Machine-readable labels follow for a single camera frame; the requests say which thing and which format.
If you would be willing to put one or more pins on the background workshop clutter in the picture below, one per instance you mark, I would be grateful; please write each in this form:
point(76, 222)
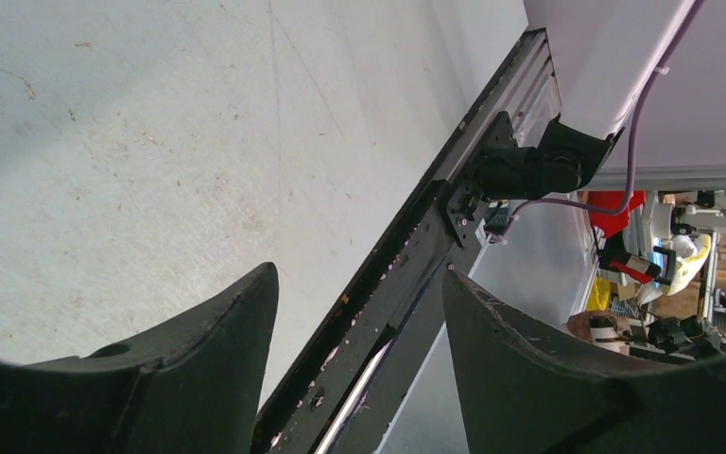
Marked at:
point(693, 336)

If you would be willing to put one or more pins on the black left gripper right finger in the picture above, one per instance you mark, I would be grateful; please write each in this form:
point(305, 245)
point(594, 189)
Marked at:
point(525, 386)

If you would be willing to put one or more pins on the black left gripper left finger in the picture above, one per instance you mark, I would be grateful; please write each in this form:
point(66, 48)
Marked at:
point(188, 385)

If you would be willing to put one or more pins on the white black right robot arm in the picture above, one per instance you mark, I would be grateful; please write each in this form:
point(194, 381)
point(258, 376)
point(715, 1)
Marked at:
point(609, 87)

